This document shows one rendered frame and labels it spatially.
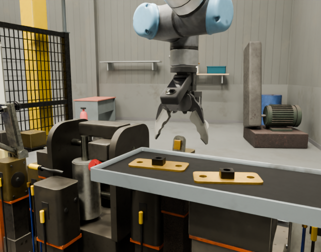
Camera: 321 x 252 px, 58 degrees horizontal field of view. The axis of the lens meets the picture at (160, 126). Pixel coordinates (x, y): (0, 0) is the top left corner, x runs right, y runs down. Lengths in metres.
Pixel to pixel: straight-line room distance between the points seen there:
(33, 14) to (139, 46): 7.24
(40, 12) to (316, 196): 1.67
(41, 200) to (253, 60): 5.64
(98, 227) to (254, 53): 5.61
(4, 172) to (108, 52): 8.39
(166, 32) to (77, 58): 8.98
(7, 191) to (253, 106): 5.29
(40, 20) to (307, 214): 1.68
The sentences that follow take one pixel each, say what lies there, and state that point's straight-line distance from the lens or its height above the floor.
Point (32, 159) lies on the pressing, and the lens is 1.14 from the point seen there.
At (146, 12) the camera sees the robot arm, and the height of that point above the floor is 1.43.
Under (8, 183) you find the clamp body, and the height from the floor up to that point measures 0.99.
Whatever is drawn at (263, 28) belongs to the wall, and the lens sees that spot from 8.72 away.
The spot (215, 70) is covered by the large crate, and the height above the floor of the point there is 1.48.
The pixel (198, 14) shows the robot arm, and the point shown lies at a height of 1.41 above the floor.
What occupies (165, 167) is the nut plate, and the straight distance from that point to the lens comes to 0.41.
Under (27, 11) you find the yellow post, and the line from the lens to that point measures 1.82.
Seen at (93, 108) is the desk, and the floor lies 0.50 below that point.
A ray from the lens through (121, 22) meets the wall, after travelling 9.17.
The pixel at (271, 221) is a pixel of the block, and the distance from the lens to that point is 0.36.
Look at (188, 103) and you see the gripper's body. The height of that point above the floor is 1.22.
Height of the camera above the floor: 1.29
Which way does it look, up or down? 9 degrees down
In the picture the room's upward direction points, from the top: straight up
